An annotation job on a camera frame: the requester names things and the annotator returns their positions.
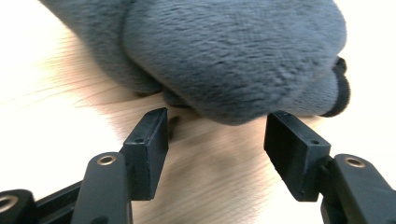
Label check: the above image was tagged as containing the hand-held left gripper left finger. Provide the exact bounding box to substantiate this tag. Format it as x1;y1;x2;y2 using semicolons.
70;107;170;224

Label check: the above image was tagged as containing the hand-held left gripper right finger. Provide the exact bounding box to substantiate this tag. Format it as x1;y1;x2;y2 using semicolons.
263;110;396;224

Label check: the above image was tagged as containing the dark grey plush towel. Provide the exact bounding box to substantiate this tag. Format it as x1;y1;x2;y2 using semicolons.
38;0;351;127

